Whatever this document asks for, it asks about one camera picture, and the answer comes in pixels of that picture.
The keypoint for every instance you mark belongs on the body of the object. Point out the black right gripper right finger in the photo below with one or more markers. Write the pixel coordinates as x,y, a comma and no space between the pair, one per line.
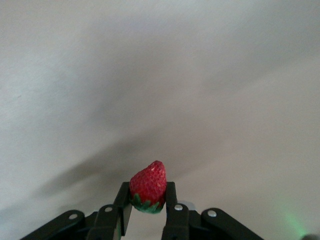
177,222

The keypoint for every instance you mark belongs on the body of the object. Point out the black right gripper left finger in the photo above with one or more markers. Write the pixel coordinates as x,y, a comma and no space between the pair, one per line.
107,222

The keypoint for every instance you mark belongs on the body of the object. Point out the red strawberry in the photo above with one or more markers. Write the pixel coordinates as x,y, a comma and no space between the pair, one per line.
148,185

